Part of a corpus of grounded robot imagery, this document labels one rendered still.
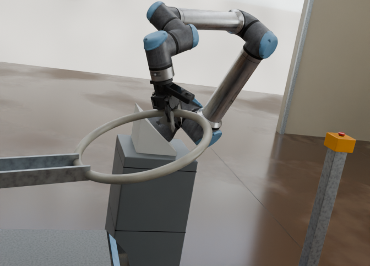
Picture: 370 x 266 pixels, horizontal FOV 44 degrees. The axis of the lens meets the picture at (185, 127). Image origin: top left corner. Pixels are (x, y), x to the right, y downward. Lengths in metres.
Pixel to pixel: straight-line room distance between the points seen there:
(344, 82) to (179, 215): 5.38
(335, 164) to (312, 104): 4.70
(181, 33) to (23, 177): 0.75
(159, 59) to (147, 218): 1.14
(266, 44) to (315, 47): 5.08
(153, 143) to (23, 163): 1.06
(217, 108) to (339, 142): 0.74
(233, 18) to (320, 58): 5.21
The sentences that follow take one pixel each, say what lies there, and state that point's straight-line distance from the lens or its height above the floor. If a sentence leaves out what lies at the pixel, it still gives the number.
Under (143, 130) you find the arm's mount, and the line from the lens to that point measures 2.43.
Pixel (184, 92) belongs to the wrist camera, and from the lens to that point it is 1.70.
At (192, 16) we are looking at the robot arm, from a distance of 1.91.
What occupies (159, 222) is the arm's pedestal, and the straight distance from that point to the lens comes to 2.58.
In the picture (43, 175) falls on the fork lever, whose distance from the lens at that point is 1.45.
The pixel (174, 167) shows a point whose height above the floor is 1.16.
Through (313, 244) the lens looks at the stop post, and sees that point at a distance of 2.90.
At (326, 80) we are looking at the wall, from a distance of 7.42.
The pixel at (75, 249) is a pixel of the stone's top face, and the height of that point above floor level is 0.80.
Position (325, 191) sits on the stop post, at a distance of 2.77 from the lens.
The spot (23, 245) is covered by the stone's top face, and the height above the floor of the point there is 0.81.
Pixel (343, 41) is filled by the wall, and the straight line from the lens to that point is 7.45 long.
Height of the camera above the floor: 1.63
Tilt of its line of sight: 14 degrees down
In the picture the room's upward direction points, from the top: 9 degrees clockwise
